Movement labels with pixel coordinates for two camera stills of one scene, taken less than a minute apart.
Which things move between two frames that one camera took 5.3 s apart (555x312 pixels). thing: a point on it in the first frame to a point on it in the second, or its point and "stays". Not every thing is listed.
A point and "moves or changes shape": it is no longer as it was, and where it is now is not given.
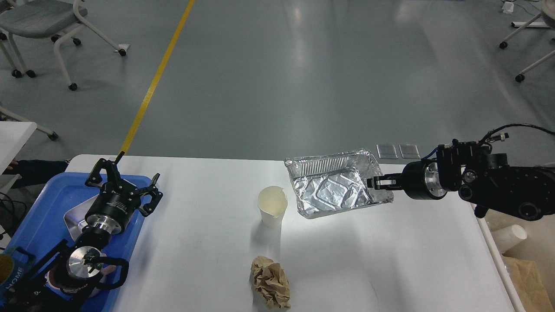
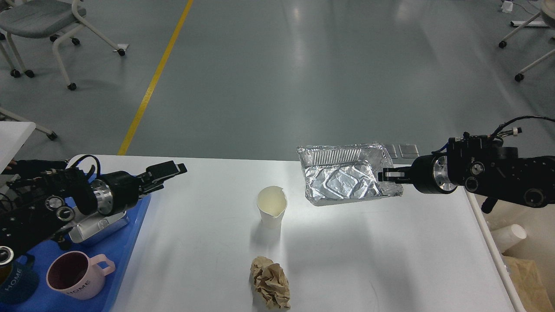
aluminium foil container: x=324 y=183 moves or changes shape
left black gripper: x=111 y=210 to x=117 y=192
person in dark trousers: x=34 y=171 stays
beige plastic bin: x=539 y=246 stays
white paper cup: x=272 y=202 stays
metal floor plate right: x=409 y=151 stays
